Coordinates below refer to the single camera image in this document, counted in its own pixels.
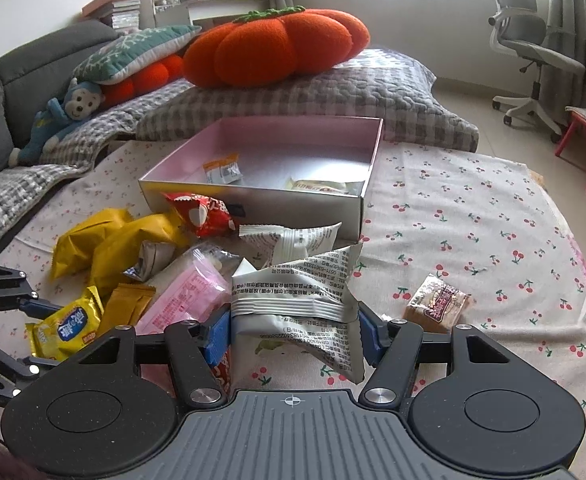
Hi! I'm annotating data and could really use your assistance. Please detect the pink snack packet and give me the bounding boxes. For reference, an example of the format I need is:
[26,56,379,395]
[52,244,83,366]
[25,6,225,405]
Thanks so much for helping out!
[136,248,230,335]

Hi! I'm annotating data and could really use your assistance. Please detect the white text snack packet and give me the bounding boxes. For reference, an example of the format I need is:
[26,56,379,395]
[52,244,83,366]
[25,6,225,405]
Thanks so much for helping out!
[230,244,365,384]

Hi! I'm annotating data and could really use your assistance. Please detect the red snack packet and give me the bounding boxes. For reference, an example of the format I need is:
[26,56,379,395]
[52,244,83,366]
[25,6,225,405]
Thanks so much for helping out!
[164,192,235,238]

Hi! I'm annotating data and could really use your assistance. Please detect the brown bread snack packet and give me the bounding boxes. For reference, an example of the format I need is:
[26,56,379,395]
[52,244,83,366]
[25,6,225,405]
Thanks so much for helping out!
[403,274,474,334]

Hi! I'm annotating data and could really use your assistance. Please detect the yellow blue snack packet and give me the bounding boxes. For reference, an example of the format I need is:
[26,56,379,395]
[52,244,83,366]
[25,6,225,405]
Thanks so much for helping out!
[25,286,103,362]

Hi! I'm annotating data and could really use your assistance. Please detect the orange yellow wafer packet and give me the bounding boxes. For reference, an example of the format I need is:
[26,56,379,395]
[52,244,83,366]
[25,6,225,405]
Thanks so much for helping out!
[97,284,156,337]

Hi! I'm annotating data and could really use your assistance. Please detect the grey checked sofa cover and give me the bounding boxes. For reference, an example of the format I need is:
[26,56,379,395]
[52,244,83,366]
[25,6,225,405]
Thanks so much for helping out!
[0,79,190,241]

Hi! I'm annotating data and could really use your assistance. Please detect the small silver blue wrapper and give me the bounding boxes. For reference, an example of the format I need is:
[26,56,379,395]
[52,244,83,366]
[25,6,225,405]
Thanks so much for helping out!
[123,240,176,283]

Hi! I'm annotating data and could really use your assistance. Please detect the cherry print cloth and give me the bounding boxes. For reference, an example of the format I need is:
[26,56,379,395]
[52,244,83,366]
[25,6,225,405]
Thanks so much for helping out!
[0,141,586,479]

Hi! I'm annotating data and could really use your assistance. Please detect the large yellow snack bag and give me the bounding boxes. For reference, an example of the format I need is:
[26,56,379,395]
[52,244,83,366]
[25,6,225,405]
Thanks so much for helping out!
[89,214,190,298]

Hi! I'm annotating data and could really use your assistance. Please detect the cream packet in box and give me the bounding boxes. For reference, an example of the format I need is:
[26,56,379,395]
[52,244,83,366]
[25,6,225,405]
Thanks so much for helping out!
[284,178,363,196]

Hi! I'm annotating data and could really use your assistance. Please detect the small orange white packet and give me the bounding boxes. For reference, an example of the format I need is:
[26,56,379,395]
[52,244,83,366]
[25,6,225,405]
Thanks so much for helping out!
[203,153,242,184]

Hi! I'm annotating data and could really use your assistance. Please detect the pink cardboard box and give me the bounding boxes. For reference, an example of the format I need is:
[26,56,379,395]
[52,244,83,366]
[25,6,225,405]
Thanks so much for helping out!
[139,116,383,243]

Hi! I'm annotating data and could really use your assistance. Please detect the dark grey sofa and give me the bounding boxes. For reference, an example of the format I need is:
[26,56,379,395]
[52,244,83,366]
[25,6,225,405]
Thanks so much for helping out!
[0,20,118,172]

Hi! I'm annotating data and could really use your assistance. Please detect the blue monkey plush toy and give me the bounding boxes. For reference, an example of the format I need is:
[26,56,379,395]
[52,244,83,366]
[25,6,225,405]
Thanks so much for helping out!
[8,78,104,167]

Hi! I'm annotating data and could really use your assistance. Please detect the green snowflake pillow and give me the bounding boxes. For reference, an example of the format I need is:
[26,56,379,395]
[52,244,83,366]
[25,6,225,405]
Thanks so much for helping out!
[72,25,202,86]

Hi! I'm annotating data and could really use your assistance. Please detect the grey checked quilted cushion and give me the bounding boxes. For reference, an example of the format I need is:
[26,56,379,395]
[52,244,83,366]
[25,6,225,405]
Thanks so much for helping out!
[136,48,479,153]

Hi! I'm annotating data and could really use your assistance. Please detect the small orange pumpkin cushion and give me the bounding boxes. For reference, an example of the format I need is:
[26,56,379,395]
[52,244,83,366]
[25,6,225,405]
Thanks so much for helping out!
[100,54,183,110]

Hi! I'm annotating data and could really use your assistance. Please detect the stack of books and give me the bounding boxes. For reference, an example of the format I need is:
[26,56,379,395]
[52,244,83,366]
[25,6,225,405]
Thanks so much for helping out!
[82,0,141,30]

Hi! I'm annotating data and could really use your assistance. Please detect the orange pumpkin plush cushion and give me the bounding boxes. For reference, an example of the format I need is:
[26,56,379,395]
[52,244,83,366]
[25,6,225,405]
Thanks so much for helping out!
[182,6,370,89]

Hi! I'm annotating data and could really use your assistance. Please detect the grey office chair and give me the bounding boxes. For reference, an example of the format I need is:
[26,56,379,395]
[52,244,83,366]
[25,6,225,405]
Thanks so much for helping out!
[488,0,585,143]

